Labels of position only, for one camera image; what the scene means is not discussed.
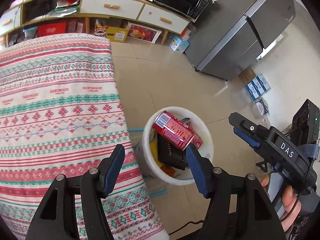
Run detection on red tall drink can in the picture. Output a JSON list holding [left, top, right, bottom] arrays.
[[153, 111, 194, 150]]

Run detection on black plastic tray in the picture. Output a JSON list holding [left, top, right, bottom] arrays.
[[157, 134, 189, 170]]

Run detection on yellow snack wrapper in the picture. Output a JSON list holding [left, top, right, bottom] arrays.
[[149, 135, 163, 168]]

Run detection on red cartoon milk can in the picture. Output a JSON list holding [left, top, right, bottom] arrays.
[[181, 118, 203, 149]]

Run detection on white plastic trash bucket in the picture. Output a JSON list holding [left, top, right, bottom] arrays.
[[136, 106, 214, 186]]

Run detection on person right hand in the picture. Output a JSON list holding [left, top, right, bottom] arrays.
[[260, 174, 303, 233]]

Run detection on blue white stacked boxes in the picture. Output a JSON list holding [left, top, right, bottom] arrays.
[[245, 74, 271, 100]]

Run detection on grey steel refrigerator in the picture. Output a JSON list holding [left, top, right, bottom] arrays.
[[184, 0, 296, 80]]

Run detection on patterned striped tablecloth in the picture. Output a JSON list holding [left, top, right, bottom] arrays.
[[1, 34, 169, 239]]

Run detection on blue white carton box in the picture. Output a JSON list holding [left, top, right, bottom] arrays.
[[167, 34, 189, 54]]

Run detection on white framed red picture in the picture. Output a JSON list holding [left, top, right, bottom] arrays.
[[125, 22, 162, 44]]

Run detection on yellow cardboard box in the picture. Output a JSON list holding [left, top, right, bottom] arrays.
[[94, 25, 129, 43]]

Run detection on red cardboard box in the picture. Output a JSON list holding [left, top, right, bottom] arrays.
[[37, 22, 66, 37]]

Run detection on wooden white TV cabinet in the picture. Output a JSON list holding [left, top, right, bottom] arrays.
[[1, 0, 190, 44]]

